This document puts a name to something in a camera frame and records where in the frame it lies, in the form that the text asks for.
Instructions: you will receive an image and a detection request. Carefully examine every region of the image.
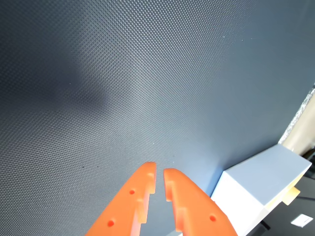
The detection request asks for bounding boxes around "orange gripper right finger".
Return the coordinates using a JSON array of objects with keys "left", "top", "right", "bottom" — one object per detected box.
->
[{"left": 163, "top": 168, "right": 239, "bottom": 236}]

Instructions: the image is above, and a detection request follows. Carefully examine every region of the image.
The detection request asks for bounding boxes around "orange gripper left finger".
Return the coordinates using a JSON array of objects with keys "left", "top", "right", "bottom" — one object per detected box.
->
[{"left": 85, "top": 161, "right": 157, "bottom": 236}]

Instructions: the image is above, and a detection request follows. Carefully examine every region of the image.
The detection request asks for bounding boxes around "white box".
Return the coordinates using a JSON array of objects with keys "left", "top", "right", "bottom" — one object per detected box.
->
[{"left": 211, "top": 144, "right": 313, "bottom": 236}]

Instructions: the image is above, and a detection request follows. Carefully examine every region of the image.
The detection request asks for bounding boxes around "small white card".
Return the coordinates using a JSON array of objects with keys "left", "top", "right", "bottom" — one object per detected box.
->
[{"left": 290, "top": 213, "right": 313, "bottom": 228}]

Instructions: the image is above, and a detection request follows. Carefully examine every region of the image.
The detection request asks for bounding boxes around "dark grey textured mat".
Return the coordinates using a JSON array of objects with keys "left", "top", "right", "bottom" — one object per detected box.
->
[{"left": 0, "top": 0, "right": 315, "bottom": 236}]

